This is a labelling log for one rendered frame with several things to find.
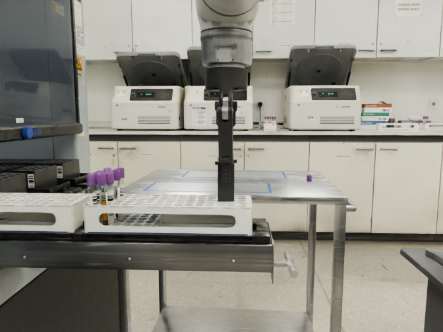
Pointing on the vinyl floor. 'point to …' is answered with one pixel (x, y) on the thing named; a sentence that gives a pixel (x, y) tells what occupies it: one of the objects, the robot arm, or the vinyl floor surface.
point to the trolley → (272, 177)
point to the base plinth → (360, 236)
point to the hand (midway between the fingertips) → (226, 182)
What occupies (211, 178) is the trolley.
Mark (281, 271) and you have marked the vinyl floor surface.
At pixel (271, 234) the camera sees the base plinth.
